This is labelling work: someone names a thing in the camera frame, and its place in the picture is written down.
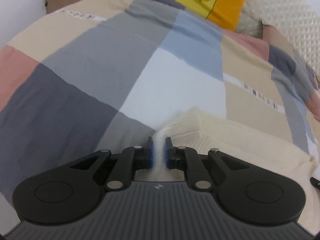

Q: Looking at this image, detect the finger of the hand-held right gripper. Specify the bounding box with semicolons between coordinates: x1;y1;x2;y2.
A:
309;177;320;191

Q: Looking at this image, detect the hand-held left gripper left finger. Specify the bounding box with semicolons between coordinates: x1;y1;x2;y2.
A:
69;136;154;192

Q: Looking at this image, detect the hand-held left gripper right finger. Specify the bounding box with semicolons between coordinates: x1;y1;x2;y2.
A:
165;137;244;193

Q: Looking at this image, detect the cream knitted sweater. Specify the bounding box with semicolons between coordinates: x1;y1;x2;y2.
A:
147;106;320;200

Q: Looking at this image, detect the patchwork duvet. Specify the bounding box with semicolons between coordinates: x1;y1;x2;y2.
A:
0;0;320;205

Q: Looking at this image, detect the cream quilted headboard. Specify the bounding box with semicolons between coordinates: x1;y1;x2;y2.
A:
246;0;320;80

